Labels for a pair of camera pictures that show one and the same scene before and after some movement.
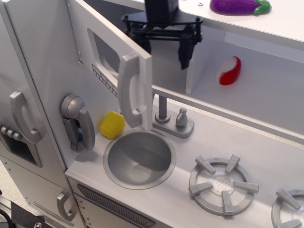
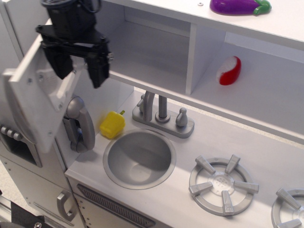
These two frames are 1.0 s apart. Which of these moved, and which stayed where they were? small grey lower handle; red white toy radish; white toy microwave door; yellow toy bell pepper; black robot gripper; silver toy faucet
Moved: black robot gripper; white toy microwave door
Stayed: red white toy radish; silver toy faucet; yellow toy bell pepper; small grey lower handle
